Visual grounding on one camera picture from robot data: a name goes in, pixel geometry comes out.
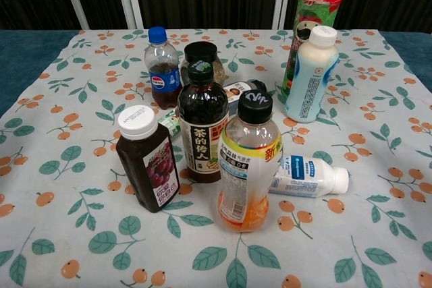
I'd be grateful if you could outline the dark tea bottle black label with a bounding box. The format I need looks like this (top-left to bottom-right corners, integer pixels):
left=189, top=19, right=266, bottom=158
left=178, top=61, right=230, bottom=183

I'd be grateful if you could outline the lying bottle with face label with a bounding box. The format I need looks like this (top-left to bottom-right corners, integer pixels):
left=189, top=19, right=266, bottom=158
left=222, top=79, right=268, bottom=104

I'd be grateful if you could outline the orange soda bottle black cap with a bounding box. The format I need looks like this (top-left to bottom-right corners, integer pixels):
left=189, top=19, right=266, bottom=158
left=217, top=89, right=284, bottom=233

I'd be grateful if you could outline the pepsi cola bottle blue cap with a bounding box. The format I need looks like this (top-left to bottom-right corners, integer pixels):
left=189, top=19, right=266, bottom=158
left=144, top=26, right=183, bottom=111

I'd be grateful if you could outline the grape juice bottle white cap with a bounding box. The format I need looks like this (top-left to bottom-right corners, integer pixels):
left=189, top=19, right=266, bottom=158
left=115, top=105, right=181, bottom=214

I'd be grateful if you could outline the small white yogurt bottle lying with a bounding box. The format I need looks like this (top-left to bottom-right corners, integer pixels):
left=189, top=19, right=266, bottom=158
left=269, top=154, right=350, bottom=198

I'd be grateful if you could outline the tall white milk drink bottle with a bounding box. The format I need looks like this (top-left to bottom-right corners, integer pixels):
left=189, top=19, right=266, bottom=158
left=285, top=26, right=340, bottom=123

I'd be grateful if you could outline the glass jar black lid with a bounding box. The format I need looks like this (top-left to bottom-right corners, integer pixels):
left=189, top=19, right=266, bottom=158
left=180, top=41, right=225, bottom=88

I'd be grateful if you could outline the green pringles chips can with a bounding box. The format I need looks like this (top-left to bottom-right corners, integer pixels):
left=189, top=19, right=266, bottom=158
left=281, top=0, right=344, bottom=98

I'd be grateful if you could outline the floral fruit print tablecloth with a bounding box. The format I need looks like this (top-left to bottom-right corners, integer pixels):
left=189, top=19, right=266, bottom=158
left=0, top=28, right=432, bottom=288

